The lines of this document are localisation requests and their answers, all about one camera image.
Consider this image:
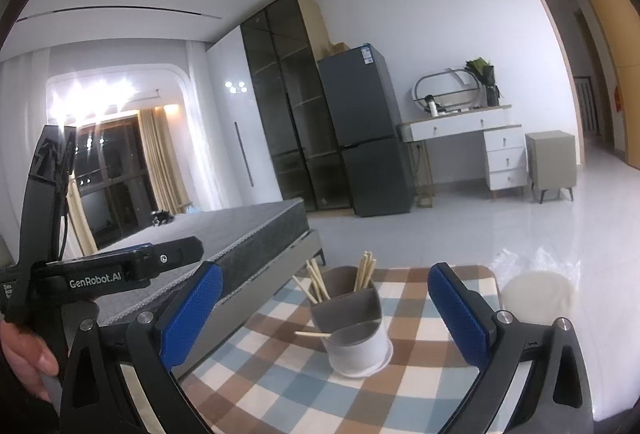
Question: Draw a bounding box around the beige curtain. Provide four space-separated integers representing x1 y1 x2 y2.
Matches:
137 107 193 215
65 174 98 255

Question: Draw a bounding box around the dark glass cabinet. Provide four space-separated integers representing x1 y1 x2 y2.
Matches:
240 0 353 212

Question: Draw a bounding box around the white wardrobe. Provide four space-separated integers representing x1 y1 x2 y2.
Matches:
206 25 281 210

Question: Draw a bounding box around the grey utensil holder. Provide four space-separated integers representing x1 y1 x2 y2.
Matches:
307 265 394 378

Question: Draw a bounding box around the dark grey mattress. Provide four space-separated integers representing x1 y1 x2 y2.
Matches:
107 198 308 327

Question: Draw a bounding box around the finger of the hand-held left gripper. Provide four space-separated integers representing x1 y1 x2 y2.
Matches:
147 235 204 283

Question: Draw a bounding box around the white dressing table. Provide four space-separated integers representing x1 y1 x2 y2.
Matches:
397 104 528 202

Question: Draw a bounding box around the dark grey fridge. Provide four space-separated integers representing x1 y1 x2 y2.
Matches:
317 43 416 217

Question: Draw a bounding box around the grey nightstand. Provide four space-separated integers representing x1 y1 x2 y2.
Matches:
525 131 578 204

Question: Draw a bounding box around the gold metal stand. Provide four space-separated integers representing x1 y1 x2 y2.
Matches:
409 140 435 207

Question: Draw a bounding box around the wooden door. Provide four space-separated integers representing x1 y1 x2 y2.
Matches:
580 0 640 165

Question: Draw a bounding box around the grey bed frame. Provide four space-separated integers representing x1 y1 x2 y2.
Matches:
185 229 328 380

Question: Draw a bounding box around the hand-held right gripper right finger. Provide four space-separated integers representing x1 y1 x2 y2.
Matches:
427 261 595 434

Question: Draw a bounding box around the green potted plant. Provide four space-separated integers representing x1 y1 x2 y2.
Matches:
464 57 501 108

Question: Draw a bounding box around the dark window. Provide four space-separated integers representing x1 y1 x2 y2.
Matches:
70 114 156 250

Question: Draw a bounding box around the round white stool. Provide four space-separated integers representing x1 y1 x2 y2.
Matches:
500 271 576 315

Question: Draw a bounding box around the checked tablecloth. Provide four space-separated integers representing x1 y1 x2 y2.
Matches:
180 264 506 434

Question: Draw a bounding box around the oval white mirror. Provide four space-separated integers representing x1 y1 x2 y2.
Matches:
412 68 483 112

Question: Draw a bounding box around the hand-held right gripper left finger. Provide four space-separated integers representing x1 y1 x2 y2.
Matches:
59 261 225 434

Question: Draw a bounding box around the person's left hand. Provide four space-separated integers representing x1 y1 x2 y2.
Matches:
0 320 61 405

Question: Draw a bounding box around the person's left forearm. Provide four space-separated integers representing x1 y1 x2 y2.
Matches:
0 364 61 434

